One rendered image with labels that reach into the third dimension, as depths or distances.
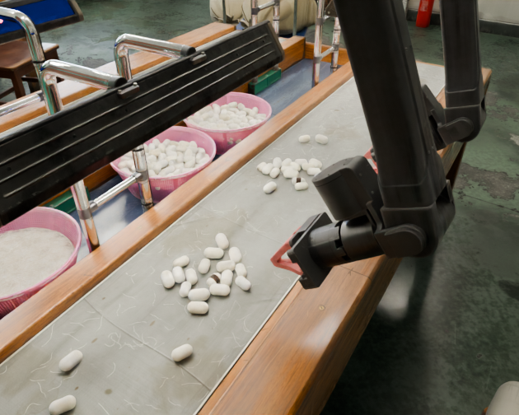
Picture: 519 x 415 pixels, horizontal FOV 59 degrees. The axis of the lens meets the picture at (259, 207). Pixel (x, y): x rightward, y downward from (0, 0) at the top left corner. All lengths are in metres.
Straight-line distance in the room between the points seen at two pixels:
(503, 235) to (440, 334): 0.72
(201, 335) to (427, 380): 1.06
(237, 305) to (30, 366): 0.33
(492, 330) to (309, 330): 1.24
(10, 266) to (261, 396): 0.56
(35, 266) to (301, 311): 0.52
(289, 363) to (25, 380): 0.39
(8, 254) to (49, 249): 0.07
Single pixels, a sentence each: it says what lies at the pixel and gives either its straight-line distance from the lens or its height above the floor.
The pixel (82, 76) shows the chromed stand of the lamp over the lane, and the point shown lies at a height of 1.11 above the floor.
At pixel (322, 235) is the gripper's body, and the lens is 0.61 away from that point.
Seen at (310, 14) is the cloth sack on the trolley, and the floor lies 0.35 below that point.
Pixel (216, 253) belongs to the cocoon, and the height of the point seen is 0.76.
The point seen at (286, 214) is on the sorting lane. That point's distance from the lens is 1.00.
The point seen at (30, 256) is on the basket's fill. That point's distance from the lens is 1.00.
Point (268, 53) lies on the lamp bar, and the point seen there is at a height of 1.07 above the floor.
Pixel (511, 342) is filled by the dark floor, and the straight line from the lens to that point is 1.90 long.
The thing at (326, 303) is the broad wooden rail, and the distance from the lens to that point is 0.78.
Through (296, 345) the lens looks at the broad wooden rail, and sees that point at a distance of 0.72.
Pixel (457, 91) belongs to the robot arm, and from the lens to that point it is 0.88.
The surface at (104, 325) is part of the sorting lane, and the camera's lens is 0.82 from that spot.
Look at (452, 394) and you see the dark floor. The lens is 1.69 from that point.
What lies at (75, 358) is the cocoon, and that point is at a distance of 0.77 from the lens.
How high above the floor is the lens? 1.34
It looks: 36 degrees down
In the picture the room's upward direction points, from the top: straight up
